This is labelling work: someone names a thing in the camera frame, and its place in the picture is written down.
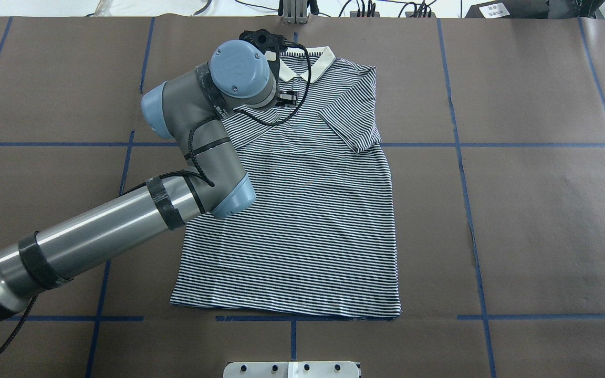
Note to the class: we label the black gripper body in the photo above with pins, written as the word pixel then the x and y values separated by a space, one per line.
pixel 288 97

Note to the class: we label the striped polo shirt white collar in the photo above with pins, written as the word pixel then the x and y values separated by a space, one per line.
pixel 320 238

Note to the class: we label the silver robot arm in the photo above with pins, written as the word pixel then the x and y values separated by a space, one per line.
pixel 191 109

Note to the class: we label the aluminium frame post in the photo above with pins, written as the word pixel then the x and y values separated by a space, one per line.
pixel 293 11

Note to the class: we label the white pedestal column base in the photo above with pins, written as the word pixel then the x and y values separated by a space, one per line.
pixel 293 369

